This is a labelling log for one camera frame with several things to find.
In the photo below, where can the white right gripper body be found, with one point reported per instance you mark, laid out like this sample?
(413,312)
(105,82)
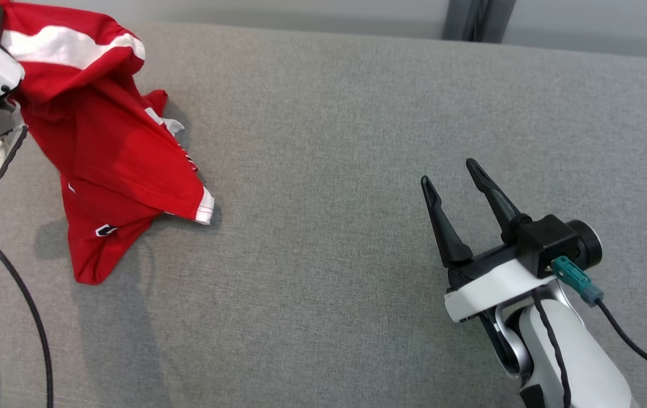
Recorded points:
(493,289)

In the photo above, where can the red Bulls 23 shorts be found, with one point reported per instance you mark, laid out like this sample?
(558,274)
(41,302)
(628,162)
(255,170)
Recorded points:
(102,141)

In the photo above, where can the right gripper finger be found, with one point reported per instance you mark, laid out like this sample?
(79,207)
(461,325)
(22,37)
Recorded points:
(442,226)
(496,201)

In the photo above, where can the grey metal post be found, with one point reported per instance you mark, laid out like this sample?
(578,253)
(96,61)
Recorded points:
(476,20)

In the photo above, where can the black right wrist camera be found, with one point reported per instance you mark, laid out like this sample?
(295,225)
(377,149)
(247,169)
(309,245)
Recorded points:
(555,241)

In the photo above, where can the teal right camera connector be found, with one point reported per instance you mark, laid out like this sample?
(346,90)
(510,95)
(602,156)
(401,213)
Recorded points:
(575,277)

